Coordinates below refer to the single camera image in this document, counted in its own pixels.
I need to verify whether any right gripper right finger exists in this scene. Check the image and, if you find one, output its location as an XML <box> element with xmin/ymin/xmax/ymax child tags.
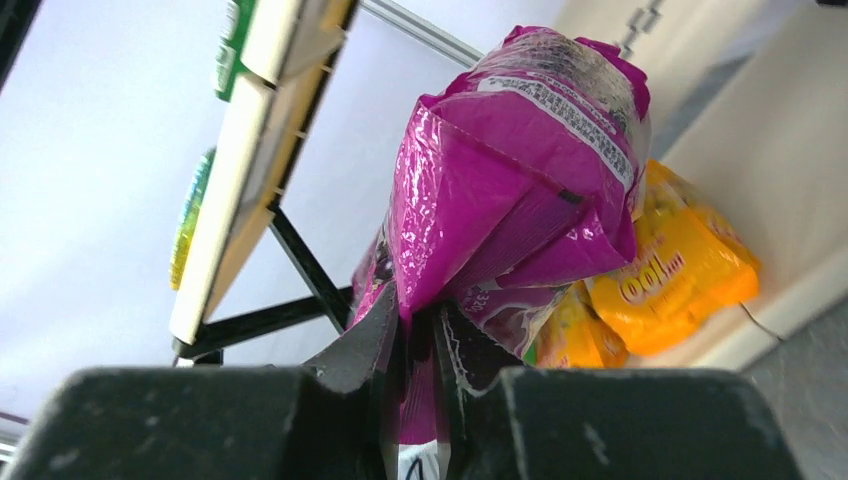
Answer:
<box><xmin>433</xmin><ymin>303</ymin><xmax>802</xmax><ymax>479</ymax></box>

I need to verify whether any green yellow candy bag front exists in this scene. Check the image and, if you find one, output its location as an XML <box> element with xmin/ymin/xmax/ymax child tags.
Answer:
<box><xmin>170</xmin><ymin>147</ymin><xmax>216</xmax><ymax>291</ymax></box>

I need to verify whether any green candy bag back side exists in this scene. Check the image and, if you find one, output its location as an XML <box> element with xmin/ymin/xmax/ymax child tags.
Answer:
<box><xmin>212</xmin><ymin>0</ymin><xmax>256</xmax><ymax>102</ymax></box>

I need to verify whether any purple candy bag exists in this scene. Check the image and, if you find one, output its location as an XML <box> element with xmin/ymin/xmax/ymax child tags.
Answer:
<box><xmin>350</xmin><ymin>26</ymin><xmax>651</xmax><ymax>479</ymax></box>

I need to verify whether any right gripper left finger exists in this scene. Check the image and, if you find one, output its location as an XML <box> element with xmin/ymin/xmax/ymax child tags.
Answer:
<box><xmin>2</xmin><ymin>285</ymin><xmax>399</xmax><ymax>479</ymax></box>

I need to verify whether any orange candy bag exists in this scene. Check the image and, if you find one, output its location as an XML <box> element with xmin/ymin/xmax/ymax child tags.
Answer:
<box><xmin>524</xmin><ymin>281</ymin><xmax>630</xmax><ymax>369</ymax></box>
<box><xmin>587</xmin><ymin>160</ymin><xmax>761</xmax><ymax>356</ymax></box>

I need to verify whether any cream checkered three-tier shelf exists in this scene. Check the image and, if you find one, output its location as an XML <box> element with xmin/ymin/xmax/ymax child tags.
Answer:
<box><xmin>0</xmin><ymin>0</ymin><xmax>848</xmax><ymax>372</ymax></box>

